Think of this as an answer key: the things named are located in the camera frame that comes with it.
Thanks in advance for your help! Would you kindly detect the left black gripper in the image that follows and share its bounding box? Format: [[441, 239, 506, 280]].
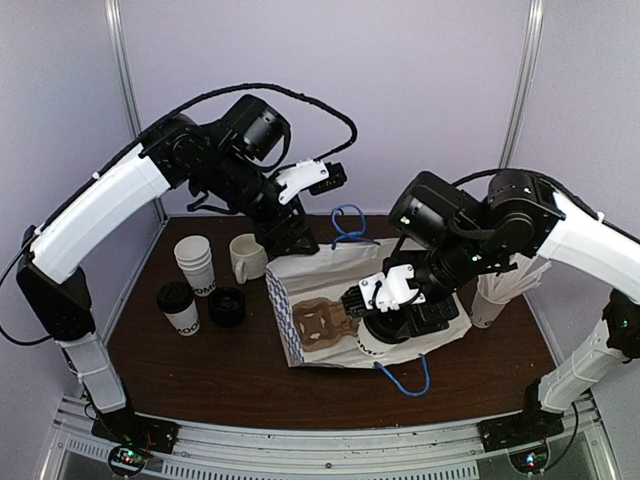
[[199, 149, 321, 257]]

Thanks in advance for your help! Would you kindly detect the checkered paper takeout bag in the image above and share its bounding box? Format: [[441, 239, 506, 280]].
[[263, 203, 474, 399]]

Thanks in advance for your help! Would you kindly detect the black plastic cup lid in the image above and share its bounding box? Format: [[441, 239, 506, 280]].
[[363, 314, 410, 345]]

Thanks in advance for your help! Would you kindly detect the white paper coffee cup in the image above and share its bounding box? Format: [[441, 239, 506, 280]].
[[357, 331, 389, 358]]

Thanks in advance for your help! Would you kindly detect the brown cardboard cup carrier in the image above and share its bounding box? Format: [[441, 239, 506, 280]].
[[293, 297, 362, 352]]

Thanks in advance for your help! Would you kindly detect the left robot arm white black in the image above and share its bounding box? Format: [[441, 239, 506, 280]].
[[8, 83, 347, 444]]

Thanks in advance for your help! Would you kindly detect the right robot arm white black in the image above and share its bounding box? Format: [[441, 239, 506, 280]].
[[385, 169, 639, 442]]

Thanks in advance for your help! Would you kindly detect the white cup holding straws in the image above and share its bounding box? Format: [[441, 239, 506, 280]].
[[470, 291, 506, 329]]

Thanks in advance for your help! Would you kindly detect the cream ceramic mug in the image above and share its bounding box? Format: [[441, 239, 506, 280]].
[[229, 233, 268, 285]]

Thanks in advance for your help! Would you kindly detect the bundle of white wrapped straws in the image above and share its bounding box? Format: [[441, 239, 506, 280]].
[[477, 254, 552, 304]]

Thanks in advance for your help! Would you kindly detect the stack of black cup lids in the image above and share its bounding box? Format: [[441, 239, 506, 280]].
[[207, 287, 247, 328]]

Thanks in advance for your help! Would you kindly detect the stack of white paper cups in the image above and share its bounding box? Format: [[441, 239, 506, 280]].
[[173, 235, 216, 297]]

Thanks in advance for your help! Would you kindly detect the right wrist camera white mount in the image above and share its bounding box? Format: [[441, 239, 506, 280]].
[[340, 264, 426, 317]]

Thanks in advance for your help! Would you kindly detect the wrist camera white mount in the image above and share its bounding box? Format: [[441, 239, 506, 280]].
[[340, 264, 426, 317], [275, 159, 347, 205]]

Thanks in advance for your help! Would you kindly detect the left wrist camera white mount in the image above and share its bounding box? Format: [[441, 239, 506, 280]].
[[275, 159, 347, 205]]

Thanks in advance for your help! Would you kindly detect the aluminium front rail frame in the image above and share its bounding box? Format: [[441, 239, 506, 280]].
[[35, 394, 623, 479]]

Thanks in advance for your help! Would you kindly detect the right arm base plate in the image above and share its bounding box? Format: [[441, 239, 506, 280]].
[[478, 412, 564, 452]]

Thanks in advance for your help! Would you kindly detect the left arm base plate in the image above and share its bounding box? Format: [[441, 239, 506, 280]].
[[91, 415, 179, 454]]

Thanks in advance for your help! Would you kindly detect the right aluminium corner post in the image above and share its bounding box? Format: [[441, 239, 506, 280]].
[[498, 0, 544, 168]]

